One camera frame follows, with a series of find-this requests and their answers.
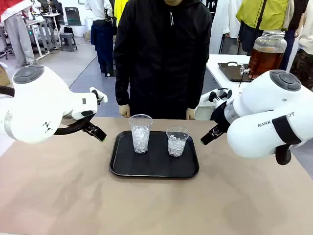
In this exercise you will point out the person red top grey trousers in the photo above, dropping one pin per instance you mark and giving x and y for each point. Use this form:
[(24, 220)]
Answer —
[(17, 36)]

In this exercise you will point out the person's left hand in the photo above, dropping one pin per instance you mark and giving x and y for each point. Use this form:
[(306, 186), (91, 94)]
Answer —
[(190, 113)]

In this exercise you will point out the person's right hand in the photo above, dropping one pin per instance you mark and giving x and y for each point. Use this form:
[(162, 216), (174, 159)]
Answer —
[(124, 111)]

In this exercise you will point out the person's left forearm black sleeve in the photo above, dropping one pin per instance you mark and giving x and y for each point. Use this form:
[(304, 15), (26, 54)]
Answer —
[(196, 93)]

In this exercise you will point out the mannequin yellow-green jacket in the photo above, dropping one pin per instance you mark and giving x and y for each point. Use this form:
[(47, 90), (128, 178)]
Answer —
[(266, 14)]

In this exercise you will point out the tall clear plastic cup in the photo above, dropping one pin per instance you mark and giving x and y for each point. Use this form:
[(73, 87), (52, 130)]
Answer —
[(140, 142)]

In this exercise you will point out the grey plastic stool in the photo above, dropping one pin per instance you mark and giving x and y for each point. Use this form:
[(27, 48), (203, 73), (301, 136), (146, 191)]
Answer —
[(68, 36)]

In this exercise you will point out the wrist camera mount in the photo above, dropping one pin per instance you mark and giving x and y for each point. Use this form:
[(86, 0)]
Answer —
[(97, 94), (218, 96)]

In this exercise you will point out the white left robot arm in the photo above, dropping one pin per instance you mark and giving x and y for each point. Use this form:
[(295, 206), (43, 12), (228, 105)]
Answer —
[(36, 102)]

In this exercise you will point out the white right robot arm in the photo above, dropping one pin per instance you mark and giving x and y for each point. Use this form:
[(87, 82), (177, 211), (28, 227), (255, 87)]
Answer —
[(256, 102)]

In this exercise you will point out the mannequin white shirt navy skirt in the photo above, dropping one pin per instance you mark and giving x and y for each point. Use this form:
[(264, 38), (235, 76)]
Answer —
[(102, 39)]

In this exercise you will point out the person in black hoodie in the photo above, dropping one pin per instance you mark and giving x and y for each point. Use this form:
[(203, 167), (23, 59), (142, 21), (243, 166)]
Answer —
[(161, 61)]

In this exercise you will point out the glass drink dispenser jar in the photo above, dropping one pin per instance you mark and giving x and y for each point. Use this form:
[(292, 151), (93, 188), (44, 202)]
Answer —
[(266, 58)]

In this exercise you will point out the mannequin white coat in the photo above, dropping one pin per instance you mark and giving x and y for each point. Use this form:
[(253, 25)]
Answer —
[(222, 19)]

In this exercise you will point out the short clear iced cup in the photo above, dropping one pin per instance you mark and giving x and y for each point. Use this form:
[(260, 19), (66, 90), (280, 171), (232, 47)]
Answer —
[(177, 147)]

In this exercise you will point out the white side table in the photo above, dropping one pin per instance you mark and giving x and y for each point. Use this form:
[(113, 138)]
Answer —
[(215, 58)]

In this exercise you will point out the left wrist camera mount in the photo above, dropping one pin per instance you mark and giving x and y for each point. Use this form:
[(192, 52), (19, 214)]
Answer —
[(97, 94)]

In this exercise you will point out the mannequin dark jacket navy trousers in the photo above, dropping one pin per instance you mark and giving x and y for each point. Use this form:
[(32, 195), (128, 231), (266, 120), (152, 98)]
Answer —
[(288, 49)]

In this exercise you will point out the dark green board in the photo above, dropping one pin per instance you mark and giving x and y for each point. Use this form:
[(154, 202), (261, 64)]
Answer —
[(73, 17)]

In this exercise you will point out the person's right forearm black sleeve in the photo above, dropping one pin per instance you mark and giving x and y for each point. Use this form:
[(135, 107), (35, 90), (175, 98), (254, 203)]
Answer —
[(121, 90)]

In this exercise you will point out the black bag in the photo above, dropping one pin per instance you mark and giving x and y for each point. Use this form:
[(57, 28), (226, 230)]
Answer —
[(68, 30)]

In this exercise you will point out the large black serving tray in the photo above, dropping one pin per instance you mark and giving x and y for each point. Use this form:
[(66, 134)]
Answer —
[(154, 166)]

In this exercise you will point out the small black tray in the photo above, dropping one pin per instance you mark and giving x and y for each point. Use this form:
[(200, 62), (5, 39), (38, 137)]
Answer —
[(230, 72)]

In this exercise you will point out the yellow hanging garment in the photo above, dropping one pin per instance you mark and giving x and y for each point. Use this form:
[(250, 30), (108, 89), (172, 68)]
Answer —
[(119, 9)]

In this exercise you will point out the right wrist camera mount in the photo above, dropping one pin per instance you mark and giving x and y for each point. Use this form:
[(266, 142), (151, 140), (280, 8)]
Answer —
[(218, 96)]

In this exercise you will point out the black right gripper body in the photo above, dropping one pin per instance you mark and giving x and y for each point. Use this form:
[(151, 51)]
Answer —
[(220, 116)]

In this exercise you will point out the white standing desk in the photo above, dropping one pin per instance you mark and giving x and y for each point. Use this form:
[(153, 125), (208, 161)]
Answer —
[(39, 23)]

